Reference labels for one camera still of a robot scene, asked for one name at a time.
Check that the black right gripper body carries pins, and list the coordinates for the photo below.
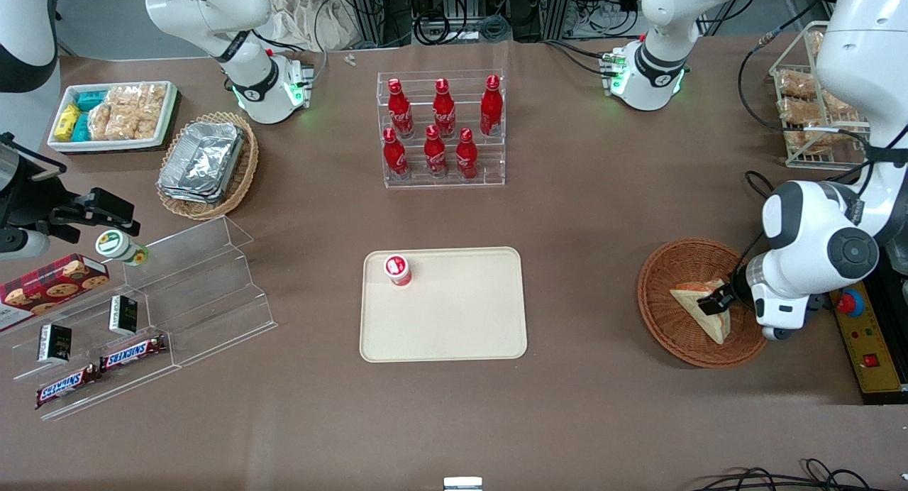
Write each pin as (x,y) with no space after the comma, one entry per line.
(30,201)

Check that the triangular sandwich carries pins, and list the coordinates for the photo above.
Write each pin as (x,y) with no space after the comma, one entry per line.
(715,326)

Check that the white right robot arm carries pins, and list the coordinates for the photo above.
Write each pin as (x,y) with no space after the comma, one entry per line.
(213,8)

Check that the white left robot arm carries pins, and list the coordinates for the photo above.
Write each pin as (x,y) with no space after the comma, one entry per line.
(816,228)

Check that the brown round wicker basket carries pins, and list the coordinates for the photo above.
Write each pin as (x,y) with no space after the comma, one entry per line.
(674,335)

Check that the white rectangular snack tray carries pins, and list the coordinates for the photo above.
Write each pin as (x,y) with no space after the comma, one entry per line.
(106,145)

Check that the aluminium foil tray stack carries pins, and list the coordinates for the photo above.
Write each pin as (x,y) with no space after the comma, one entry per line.
(202,161)

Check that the tan oval wicker basket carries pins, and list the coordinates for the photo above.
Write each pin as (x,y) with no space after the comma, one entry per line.
(245,164)

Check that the beige plastic tray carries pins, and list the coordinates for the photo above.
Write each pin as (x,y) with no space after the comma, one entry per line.
(454,313)

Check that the green lidded cup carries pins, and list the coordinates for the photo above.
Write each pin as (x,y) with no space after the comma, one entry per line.
(117,246)

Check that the red tartan cookie box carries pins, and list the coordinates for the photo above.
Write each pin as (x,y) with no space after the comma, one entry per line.
(50,285)

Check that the yellow snack pack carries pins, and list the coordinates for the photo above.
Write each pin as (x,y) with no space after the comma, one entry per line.
(67,122)

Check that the teal snack pack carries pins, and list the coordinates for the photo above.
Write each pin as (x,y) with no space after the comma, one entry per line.
(91,99)
(81,127)

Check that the clear rice cracker bag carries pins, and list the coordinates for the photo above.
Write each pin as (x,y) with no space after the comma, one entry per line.
(122,124)
(101,122)
(124,96)
(152,108)

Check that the small black chocolate box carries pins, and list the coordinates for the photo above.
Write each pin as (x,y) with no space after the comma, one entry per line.
(54,343)
(123,315)

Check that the clear acrylic stepped shelf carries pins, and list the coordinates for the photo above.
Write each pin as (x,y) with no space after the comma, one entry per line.
(213,299)

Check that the snickers bar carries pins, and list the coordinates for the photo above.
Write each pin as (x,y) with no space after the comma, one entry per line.
(133,353)
(67,386)

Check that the yellow emergency stop control box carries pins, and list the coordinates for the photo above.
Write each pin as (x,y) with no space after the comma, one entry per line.
(876,377)

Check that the fried snack bag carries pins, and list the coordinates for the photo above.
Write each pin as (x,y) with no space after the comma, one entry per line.
(796,83)
(817,44)
(801,115)

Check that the clear acrylic bottle rack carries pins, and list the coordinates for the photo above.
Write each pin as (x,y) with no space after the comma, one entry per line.
(489,161)

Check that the white cloth bag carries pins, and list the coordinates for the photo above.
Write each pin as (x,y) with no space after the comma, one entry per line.
(312,15)

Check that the red cola bottle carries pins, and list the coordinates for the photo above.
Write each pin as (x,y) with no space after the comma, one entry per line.
(400,111)
(444,111)
(395,156)
(491,106)
(435,154)
(466,156)

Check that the red lidded cup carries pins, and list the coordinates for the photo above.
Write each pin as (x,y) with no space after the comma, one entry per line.
(398,269)

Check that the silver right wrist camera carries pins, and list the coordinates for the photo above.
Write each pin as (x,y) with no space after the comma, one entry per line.
(21,244)

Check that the aluminium frame profile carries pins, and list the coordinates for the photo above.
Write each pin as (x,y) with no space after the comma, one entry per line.
(376,8)

